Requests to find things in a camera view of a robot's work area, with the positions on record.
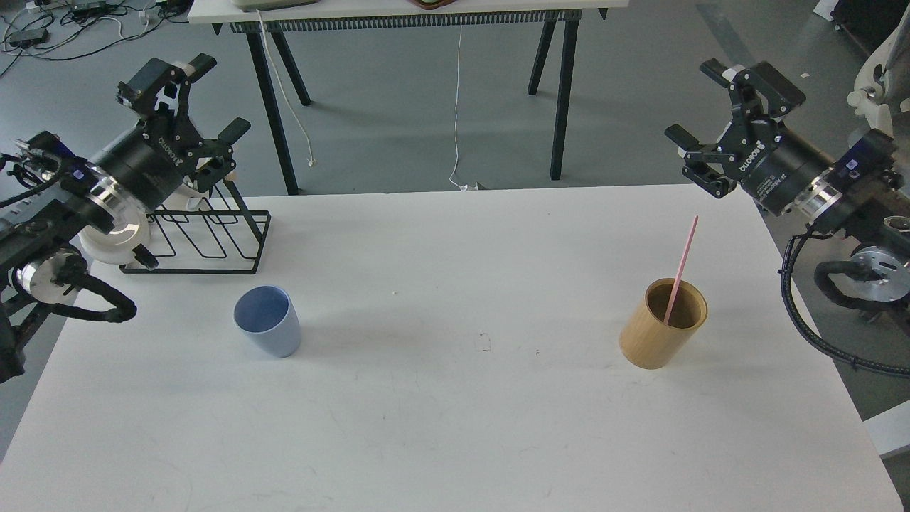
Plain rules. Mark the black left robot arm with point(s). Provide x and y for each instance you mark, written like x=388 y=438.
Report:
x=44 y=271

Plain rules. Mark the white background table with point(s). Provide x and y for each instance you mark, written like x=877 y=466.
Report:
x=374 y=96

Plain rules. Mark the black wire dish rack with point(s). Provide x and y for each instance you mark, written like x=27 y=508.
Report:
x=214 y=234

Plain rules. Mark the pink chopstick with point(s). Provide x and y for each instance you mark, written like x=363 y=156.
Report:
x=678 y=277

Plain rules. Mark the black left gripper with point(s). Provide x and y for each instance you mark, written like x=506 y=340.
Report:
x=151 y=160

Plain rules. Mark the white office chair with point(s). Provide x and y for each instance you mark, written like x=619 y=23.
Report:
x=881 y=88

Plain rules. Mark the bamboo cylinder holder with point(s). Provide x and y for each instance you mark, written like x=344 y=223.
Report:
x=662 y=323

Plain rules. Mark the blue plastic cup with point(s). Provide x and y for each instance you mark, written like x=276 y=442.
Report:
x=267 y=316

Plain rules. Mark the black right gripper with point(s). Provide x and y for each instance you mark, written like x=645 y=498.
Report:
x=771 y=163

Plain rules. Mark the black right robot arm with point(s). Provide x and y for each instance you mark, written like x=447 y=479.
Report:
x=858 y=195

